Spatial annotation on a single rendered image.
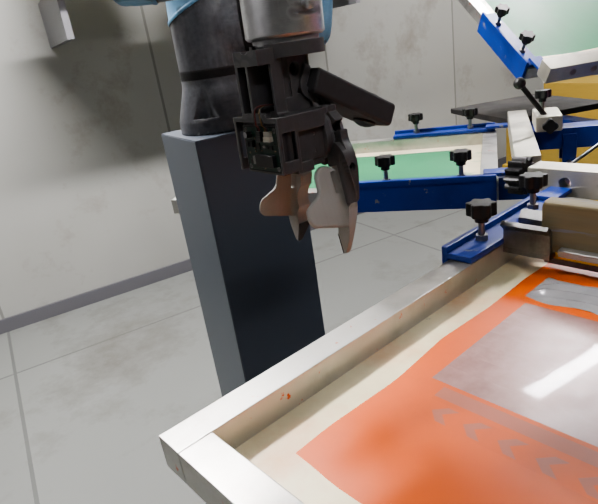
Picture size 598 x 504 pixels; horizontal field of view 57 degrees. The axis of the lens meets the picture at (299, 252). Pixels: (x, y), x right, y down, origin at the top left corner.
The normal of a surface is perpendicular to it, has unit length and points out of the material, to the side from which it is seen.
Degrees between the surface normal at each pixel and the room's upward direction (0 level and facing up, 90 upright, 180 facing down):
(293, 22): 90
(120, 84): 90
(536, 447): 0
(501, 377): 0
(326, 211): 76
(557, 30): 32
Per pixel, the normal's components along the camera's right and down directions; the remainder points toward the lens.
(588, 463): -0.15, -0.92
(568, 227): -0.73, 0.34
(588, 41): -0.01, -0.61
